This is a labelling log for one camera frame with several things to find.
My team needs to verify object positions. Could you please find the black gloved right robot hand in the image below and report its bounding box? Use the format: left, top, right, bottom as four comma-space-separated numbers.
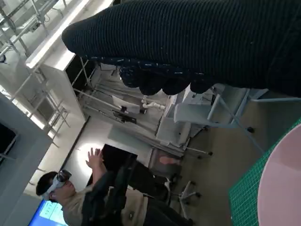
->
61, 0, 301, 98

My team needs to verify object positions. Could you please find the pink bowl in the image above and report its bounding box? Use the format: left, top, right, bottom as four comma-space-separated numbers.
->
257, 123, 301, 226

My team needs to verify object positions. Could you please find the white cabinet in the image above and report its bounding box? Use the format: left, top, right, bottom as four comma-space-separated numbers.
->
156, 116, 191, 146

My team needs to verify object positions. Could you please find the grey curtain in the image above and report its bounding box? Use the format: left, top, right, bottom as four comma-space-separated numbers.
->
94, 77, 165, 146

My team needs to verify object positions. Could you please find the white office chair star base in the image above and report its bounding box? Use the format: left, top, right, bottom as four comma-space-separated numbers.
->
164, 175, 203, 208

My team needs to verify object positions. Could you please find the green cutting mat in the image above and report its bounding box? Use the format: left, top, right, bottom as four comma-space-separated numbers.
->
228, 117, 301, 226

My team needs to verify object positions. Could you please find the grey vr headset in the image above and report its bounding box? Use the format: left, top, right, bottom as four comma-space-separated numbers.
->
39, 170, 72, 201

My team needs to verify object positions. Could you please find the person wearing headset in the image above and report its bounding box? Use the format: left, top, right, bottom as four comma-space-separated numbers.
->
35, 147, 196, 226

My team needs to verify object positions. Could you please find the blue lit monitor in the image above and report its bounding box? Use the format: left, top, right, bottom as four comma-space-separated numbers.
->
28, 199, 69, 226

